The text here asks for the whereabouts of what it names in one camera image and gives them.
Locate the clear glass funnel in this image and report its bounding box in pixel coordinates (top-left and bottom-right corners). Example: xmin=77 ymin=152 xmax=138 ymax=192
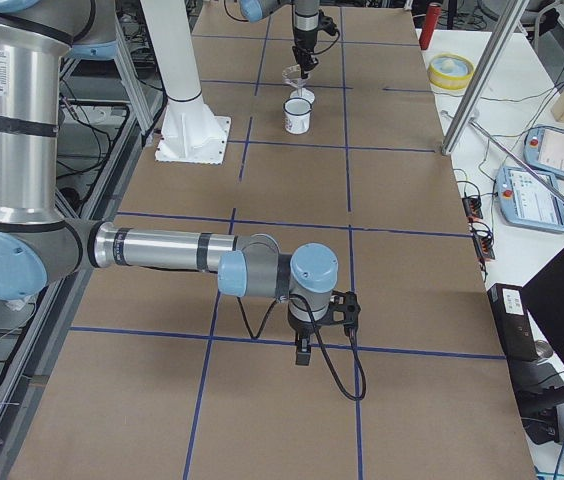
xmin=282 ymin=64 xmax=308 ymax=92

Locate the white enamel mug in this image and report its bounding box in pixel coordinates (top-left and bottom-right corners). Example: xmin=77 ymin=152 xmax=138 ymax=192
xmin=283 ymin=97 xmax=312 ymax=135

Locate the red cylinder tube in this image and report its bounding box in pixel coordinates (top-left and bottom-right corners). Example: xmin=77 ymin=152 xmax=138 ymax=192
xmin=419 ymin=2 xmax=442 ymax=51

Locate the yellow tape roll with dish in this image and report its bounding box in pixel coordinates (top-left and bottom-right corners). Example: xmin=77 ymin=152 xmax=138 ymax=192
xmin=427 ymin=53 xmax=475 ymax=91

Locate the black desktop box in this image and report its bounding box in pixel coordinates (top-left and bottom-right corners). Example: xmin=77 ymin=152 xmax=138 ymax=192
xmin=488 ymin=283 xmax=538 ymax=362

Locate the orange black connector block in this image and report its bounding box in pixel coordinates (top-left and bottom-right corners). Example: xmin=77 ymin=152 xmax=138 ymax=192
xmin=462 ymin=195 xmax=483 ymax=219

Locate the near teach pendant tablet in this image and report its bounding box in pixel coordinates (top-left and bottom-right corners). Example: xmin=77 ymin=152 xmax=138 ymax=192
xmin=496 ymin=166 xmax=564 ymax=233

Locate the teach pendant tablet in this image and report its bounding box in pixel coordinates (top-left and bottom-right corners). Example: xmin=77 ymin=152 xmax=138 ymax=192
xmin=524 ymin=125 xmax=564 ymax=180
xmin=496 ymin=166 xmax=564 ymax=233

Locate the far teach pendant tablet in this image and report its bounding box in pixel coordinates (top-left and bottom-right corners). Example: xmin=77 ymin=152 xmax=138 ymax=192
xmin=524 ymin=125 xmax=564 ymax=180

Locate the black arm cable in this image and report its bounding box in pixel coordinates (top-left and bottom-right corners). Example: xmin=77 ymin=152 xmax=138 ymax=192
xmin=235 ymin=294 xmax=367 ymax=401

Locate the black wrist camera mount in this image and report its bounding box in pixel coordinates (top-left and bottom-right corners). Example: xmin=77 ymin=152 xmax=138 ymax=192
xmin=320 ymin=290 xmax=361 ymax=339

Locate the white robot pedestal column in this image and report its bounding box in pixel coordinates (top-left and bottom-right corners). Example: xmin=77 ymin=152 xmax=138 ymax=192
xmin=141 ymin=0 xmax=231 ymax=165

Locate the aluminium frame post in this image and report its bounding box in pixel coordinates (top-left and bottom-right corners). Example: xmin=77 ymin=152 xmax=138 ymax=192
xmin=441 ymin=0 xmax=528 ymax=155

